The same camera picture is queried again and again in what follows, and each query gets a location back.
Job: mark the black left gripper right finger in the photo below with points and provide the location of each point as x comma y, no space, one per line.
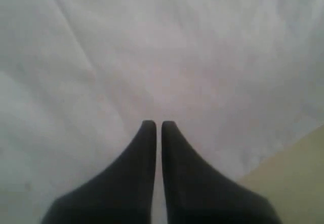
197,193

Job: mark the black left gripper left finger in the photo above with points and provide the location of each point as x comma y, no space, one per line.
122,193

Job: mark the white t-shirt red Chinese logo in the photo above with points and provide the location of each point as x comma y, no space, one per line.
243,79

